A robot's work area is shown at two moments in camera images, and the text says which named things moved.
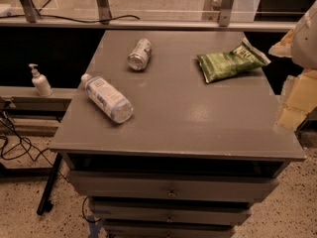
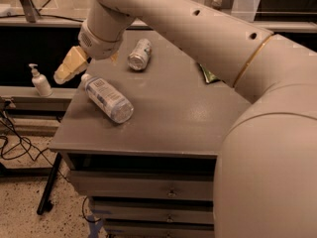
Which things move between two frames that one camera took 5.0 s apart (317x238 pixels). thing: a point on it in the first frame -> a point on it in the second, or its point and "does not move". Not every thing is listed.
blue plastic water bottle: x=106 y=97 does not move
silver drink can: x=138 y=59 does not move
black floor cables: x=26 y=148 does not move
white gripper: x=306 y=43 -> x=96 y=46
